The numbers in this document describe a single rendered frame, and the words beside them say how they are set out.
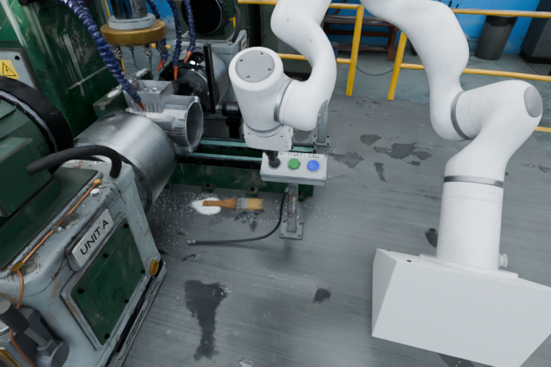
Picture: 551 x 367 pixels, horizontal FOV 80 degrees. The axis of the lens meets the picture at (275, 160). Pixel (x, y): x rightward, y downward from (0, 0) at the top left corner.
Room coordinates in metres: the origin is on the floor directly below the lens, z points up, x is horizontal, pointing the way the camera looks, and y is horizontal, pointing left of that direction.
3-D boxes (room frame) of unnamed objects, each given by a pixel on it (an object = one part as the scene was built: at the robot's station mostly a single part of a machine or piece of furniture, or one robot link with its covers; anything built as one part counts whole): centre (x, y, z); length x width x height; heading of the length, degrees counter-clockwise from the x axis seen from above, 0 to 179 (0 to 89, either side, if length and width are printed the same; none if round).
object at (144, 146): (0.65, 0.42, 1.04); 0.37 x 0.25 x 0.25; 172
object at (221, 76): (1.33, 0.33, 1.04); 0.41 x 0.25 x 0.25; 172
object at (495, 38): (4.96, -3.21, 0.30); 0.39 x 0.39 x 0.60
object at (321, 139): (1.23, -0.20, 1.01); 0.08 x 0.08 x 0.42; 82
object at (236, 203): (0.82, 0.14, 0.80); 0.21 x 0.05 x 0.01; 88
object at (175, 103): (1.00, 0.37, 1.02); 0.20 x 0.19 x 0.19; 82
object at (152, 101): (1.01, 0.41, 1.11); 0.12 x 0.11 x 0.07; 82
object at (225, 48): (1.59, 0.29, 0.99); 0.35 x 0.31 x 0.37; 172
